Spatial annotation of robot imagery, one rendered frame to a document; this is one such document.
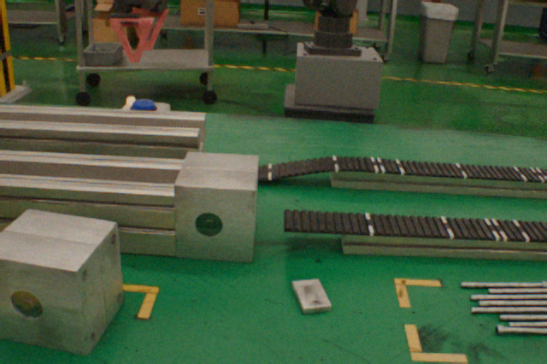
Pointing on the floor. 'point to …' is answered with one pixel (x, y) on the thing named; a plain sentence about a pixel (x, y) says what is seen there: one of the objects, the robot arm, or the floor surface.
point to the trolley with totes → (107, 62)
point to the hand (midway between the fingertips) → (141, 51)
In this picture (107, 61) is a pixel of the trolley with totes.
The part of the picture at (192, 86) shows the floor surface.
